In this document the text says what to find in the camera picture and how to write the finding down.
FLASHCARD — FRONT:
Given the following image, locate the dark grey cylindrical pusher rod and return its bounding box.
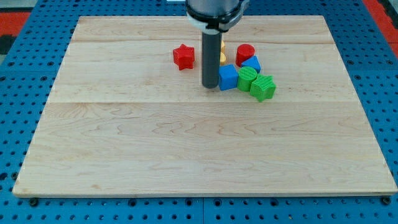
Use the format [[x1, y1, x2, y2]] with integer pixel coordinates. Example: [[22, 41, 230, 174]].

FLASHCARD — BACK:
[[201, 33, 222, 88]]

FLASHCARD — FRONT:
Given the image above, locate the red star block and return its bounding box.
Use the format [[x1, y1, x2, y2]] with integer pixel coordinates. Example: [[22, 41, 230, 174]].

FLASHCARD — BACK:
[[173, 44, 195, 70]]

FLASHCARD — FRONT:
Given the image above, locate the green star block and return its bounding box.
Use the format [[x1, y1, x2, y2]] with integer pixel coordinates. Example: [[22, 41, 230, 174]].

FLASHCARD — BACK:
[[249, 74, 276, 102]]

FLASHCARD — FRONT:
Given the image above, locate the light wooden board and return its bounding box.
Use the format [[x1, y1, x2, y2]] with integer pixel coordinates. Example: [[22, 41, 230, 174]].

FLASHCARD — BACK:
[[13, 16, 397, 198]]

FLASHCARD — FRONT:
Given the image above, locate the yellow block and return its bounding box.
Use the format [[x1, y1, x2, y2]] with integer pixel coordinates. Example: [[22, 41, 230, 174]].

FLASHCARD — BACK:
[[220, 40, 226, 65]]

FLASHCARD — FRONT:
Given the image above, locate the red cylinder block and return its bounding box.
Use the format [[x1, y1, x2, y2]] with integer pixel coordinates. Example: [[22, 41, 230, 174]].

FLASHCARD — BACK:
[[235, 44, 256, 67]]

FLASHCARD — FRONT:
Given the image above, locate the blue cube block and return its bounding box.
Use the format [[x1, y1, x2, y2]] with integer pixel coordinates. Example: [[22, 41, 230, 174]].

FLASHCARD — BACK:
[[218, 64, 238, 91]]

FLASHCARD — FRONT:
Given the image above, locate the small blue block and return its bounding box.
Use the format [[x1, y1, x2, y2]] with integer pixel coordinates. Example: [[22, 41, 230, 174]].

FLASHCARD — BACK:
[[241, 55, 261, 73]]

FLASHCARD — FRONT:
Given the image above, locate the green cylinder block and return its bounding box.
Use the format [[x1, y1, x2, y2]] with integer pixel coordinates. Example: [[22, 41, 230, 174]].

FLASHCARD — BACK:
[[237, 67, 257, 92]]

